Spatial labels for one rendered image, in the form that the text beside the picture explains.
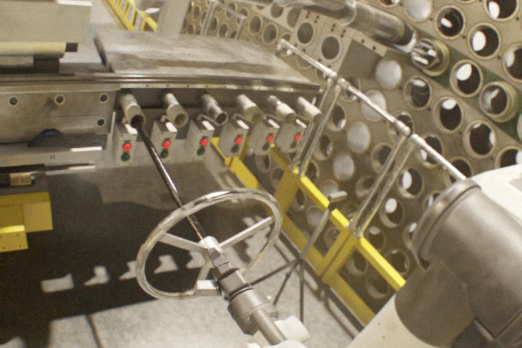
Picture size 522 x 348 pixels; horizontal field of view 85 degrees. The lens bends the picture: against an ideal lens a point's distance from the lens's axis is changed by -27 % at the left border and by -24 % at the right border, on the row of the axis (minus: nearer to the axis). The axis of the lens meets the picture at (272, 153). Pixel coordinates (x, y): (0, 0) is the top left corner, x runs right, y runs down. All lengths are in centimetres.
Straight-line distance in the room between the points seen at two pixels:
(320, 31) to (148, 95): 157
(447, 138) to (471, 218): 217
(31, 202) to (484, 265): 127
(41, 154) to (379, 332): 124
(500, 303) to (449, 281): 5
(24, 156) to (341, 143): 237
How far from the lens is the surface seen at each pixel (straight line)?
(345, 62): 254
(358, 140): 304
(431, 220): 33
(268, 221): 88
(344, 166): 316
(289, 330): 73
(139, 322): 170
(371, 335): 40
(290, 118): 164
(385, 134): 273
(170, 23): 143
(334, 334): 198
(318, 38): 269
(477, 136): 303
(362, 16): 211
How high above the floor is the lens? 148
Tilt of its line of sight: 29 degrees down
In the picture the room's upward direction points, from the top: 22 degrees clockwise
